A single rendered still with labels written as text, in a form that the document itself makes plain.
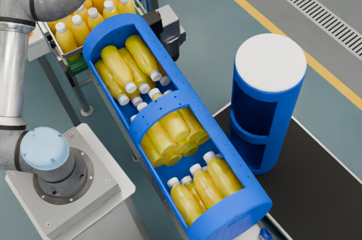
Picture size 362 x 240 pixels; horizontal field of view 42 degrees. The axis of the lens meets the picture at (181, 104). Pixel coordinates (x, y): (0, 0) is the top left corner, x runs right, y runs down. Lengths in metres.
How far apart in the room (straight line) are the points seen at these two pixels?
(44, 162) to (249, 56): 0.95
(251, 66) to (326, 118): 1.21
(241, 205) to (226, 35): 2.00
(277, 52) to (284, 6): 1.57
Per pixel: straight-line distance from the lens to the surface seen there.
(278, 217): 2.54
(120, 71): 1.73
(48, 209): 1.49
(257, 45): 1.92
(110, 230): 1.73
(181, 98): 1.56
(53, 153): 1.30
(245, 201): 1.41
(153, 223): 2.67
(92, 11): 1.99
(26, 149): 1.31
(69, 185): 1.44
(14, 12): 1.35
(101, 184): 1.47
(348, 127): 2.99
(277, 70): 1.86
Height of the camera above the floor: 2.57
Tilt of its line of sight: 60 degrees down
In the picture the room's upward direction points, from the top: 6 degrees counter-clockwise
